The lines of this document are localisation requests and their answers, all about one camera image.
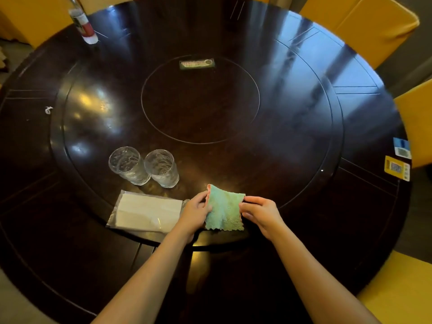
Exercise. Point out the person's left hand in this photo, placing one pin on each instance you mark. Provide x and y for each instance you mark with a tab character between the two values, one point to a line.
192	215

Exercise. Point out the person's right hand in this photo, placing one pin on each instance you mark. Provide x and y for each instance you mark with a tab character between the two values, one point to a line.
265	215

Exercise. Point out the person's left thumb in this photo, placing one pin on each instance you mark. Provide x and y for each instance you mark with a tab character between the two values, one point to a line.
206	208

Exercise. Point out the person's right thumb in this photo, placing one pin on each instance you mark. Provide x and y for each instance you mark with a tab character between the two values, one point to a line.
249	206

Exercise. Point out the teal microfibre cloth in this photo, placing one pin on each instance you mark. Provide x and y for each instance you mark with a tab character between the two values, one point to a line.
224	209

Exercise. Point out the person's left forearm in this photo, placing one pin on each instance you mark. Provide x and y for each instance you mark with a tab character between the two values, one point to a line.
148	280

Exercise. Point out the person's right forearm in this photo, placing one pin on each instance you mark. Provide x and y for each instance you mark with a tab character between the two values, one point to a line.
317	280

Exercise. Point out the white napkins in plastic pack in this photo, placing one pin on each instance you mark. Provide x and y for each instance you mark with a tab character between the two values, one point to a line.
146	212

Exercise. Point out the clear drinking glass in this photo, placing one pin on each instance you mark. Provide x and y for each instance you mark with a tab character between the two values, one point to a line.
162	168
128	165

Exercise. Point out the dark wooden lazy susan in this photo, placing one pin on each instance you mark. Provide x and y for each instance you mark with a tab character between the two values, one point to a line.
199	131

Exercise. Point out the green rectangular sticker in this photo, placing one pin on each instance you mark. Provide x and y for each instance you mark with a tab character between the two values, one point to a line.
197	63

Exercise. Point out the yellow code sticker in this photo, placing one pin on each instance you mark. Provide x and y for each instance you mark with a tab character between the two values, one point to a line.
397	168

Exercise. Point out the blue code sticker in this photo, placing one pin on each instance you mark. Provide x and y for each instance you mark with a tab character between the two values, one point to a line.
402	148

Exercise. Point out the yellow covered chair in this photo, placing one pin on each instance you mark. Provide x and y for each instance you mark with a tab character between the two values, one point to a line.
416	124
400	290
37	16
362	25

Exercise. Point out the small white paper scrap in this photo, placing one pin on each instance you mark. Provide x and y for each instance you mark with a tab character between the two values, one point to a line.
49	110

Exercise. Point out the clear bottle with red label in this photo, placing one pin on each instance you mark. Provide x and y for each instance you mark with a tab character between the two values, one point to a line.
82	21

